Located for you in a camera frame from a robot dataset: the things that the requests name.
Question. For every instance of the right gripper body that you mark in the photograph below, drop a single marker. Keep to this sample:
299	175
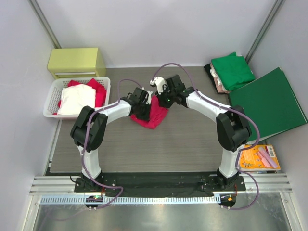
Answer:
162	101

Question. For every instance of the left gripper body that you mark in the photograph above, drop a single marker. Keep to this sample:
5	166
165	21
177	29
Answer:
142	111

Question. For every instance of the pink red t-shirt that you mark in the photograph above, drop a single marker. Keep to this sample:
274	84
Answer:
157	115

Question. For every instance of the black shirt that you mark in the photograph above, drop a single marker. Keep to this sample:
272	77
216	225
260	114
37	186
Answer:
207	69

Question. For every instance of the green t-shirt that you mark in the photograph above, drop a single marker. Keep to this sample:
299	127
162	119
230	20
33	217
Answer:
233	71

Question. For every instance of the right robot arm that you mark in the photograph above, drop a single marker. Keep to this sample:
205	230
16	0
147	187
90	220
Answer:
233	130

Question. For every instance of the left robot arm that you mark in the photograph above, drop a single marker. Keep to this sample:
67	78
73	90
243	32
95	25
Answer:
89	129

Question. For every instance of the red t-shirt in basket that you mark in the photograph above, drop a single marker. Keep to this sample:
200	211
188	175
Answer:
100	91

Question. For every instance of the white plastic laundry basket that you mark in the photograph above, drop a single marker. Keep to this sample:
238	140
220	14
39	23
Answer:
55	91

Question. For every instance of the yellow-green box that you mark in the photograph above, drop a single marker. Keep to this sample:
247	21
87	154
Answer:
76	62

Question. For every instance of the green binder folder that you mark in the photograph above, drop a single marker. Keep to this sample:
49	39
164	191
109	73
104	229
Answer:
271	103

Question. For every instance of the pink highlighter pens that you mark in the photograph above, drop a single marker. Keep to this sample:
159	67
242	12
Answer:
266	159

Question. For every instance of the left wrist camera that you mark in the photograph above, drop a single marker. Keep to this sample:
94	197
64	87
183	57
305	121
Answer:
148	98

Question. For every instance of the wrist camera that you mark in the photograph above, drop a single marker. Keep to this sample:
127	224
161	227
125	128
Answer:
148	98
160	84

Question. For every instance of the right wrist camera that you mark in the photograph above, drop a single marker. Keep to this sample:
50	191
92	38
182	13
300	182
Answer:
160	84

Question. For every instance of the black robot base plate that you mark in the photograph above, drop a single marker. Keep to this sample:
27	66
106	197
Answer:
170	184

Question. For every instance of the slotted cable duct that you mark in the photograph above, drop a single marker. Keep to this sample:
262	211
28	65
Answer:
96	200

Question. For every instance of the aluminium frame rail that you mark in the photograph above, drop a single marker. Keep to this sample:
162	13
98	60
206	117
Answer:
56	185

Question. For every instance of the left corner aluminium post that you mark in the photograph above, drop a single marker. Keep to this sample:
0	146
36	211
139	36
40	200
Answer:
44	22

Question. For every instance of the corner aluminium post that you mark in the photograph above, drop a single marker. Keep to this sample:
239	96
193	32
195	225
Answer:
44	22
267	18

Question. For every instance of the right corner aluminium post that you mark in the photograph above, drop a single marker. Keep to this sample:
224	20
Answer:
267	18

